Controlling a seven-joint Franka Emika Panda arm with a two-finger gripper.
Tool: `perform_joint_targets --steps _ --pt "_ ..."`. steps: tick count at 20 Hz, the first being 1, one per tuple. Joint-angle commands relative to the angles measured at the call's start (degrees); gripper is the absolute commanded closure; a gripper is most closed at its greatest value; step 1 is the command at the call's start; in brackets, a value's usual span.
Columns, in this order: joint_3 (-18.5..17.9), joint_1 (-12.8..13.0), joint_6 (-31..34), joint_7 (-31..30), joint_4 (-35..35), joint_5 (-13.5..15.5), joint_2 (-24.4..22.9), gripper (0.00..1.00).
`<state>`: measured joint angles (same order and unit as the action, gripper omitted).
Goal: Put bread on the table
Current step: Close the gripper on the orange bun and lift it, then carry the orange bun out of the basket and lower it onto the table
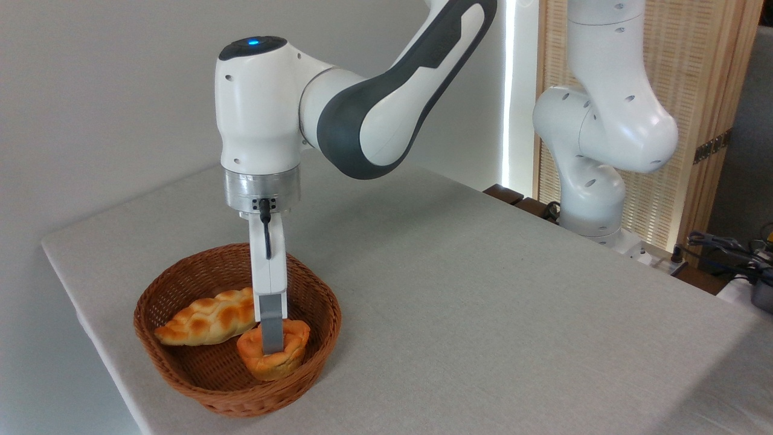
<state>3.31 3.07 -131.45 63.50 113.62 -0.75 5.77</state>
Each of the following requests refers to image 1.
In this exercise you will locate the dark brown wooden block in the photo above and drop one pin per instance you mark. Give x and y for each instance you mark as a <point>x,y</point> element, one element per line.
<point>503,193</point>
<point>534,208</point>

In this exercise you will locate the round orange bread bun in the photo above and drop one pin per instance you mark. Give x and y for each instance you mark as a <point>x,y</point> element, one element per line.
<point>296,347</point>

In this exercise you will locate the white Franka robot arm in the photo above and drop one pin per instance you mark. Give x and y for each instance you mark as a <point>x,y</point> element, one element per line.
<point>374,103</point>

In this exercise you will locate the wooden folding screen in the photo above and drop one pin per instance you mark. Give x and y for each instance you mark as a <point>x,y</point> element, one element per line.
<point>694,72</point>

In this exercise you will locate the brown wicker basket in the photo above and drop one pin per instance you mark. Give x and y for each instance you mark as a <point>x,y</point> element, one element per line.
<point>199,377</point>

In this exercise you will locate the long braided bread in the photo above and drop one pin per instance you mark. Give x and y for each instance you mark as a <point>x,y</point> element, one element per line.
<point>205,319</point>

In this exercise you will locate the white power strip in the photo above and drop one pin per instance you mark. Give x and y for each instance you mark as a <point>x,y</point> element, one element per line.
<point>661,261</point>

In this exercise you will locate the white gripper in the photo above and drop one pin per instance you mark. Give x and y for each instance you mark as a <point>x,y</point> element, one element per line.
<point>269,266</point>

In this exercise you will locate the dark metal screen hinge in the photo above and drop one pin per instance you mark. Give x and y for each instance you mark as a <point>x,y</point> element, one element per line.
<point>712,146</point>

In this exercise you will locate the grey tablecloth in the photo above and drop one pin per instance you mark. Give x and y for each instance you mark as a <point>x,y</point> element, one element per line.
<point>483,302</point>

